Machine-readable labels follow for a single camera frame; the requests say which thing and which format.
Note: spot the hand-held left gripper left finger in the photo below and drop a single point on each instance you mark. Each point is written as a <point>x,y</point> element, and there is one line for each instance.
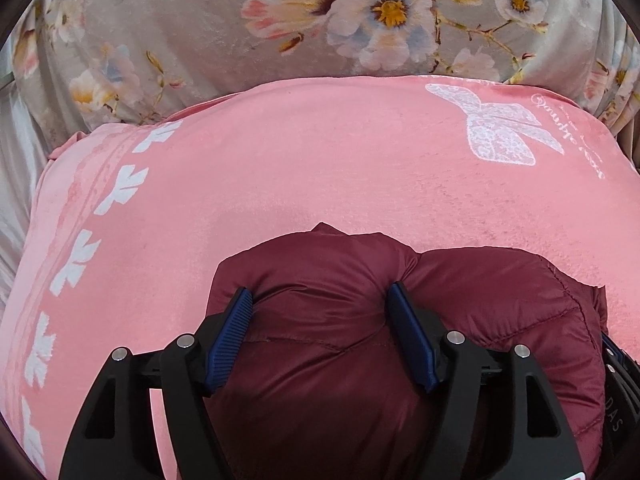
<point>230,340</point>

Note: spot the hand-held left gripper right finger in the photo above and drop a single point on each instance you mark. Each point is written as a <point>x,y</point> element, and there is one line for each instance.
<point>412,335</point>

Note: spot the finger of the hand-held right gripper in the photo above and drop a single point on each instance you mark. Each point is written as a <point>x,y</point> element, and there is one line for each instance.
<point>616,355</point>

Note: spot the maroon puffer jacket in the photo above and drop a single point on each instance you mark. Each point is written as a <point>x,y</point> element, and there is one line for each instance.
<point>325,310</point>

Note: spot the pink printed blanket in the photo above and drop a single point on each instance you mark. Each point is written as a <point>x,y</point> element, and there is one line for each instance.
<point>300,160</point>

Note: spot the white bed sheet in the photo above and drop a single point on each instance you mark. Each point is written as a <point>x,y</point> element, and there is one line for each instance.
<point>15,170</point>

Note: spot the grey floral blanket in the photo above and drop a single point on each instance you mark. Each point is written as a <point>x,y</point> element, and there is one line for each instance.
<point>175,35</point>

